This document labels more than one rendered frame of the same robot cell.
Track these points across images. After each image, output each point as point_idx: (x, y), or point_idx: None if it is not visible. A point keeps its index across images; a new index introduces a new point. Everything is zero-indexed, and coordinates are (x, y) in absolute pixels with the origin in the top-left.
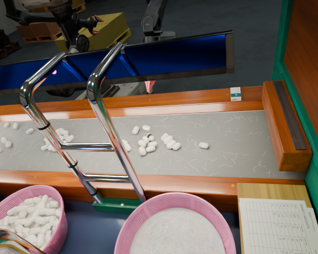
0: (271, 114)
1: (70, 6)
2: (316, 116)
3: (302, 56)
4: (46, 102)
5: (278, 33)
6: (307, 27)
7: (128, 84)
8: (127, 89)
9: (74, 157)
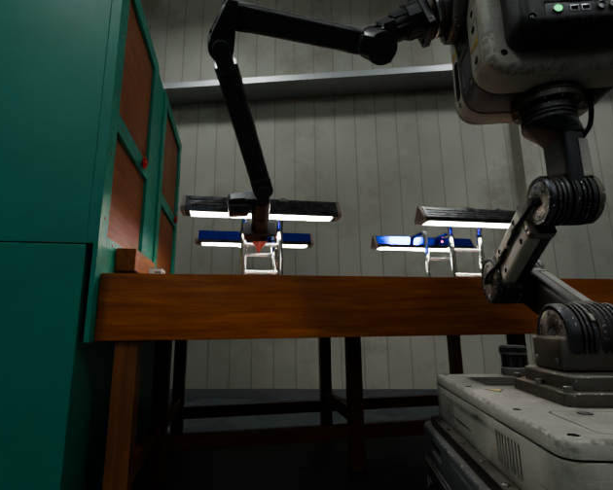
0: (147, 258)
1: (531, 108)
2: (131, 247)
3: (121, 220)
4: (447, 277)
5: (103, 206)
6: (122, 199)
7: (559, 414)
8: (520, 405)
9: (276, 255)
